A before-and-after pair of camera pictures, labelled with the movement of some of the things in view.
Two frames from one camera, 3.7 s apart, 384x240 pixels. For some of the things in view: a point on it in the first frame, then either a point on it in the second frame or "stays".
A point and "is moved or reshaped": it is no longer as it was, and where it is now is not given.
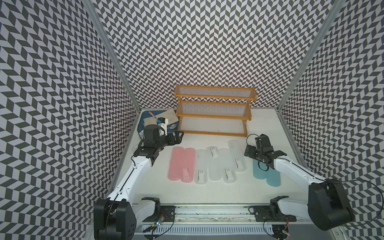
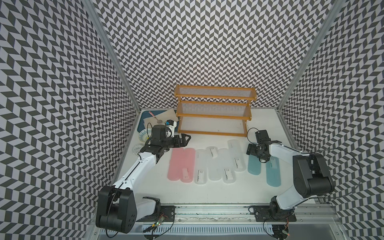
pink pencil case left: (176, 164) stays
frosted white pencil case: (237, 152) stays
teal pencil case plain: (259, 169) is moved or reshaped
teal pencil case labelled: (273, 177) stays
